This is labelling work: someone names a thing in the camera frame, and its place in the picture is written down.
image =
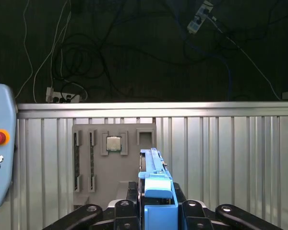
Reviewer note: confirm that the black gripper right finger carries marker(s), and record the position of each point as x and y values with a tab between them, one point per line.
240	216

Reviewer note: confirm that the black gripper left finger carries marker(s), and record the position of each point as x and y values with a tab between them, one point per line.
86	215

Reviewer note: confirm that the hard disk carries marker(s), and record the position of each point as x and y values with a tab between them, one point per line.
156	189

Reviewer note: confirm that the RAM stick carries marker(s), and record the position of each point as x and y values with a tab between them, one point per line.
92	163

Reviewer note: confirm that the grey parts rack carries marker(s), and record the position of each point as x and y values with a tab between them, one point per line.
115	167

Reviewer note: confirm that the silver CPU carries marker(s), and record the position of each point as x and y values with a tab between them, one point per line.
114	143

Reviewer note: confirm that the pale blue teach pendant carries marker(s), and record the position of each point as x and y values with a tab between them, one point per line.
2	172

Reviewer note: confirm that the white power strip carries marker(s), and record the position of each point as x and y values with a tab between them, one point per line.
62	95
199	18

